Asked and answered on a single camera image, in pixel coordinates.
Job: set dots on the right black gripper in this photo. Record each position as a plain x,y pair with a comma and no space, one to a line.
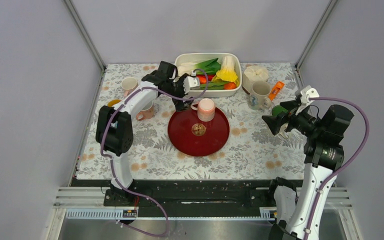
275,122

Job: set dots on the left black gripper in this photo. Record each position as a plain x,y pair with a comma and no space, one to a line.
180,105

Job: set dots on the white mug with rose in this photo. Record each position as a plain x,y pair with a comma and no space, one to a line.
276,110

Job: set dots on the cream mug blue dragon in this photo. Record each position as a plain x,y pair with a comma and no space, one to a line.
259,96

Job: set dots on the pink square mug front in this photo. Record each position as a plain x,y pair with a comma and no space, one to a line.
147,112

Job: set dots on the blue glazed mug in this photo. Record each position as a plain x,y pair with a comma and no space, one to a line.
115,103

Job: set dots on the pink faceted mug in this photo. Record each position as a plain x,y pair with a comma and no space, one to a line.
129,84

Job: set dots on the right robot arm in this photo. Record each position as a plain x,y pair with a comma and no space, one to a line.
298,214

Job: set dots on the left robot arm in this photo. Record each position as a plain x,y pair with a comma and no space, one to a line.
114,130

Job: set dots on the toy red chili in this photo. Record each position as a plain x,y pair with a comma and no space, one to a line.
210,77

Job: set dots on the toy bok choy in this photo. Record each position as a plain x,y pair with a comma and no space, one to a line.
211,67

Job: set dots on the white rectangular dish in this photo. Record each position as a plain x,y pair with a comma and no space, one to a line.
203,56

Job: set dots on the red round tray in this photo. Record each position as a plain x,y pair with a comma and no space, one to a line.
197,138

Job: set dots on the wrapped toilet paper roll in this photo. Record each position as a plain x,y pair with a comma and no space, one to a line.
252,74

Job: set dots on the toy napa cabbage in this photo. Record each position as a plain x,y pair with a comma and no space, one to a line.
227,71

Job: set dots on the toy small orange carrot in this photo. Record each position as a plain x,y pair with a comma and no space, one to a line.
229,86

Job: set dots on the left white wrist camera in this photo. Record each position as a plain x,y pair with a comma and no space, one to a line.
190,82

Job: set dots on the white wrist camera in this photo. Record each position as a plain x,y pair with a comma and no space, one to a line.
190,82
304,98

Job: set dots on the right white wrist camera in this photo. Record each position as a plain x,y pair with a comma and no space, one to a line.
304,98

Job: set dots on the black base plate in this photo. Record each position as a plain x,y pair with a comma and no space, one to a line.
190,198

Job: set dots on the left aluminium frame post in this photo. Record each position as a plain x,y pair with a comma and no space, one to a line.
84,33

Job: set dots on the aluminium frame post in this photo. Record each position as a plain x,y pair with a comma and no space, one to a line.
84,33
316,32

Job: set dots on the right aluminium frame post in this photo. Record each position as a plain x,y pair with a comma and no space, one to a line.
316,32

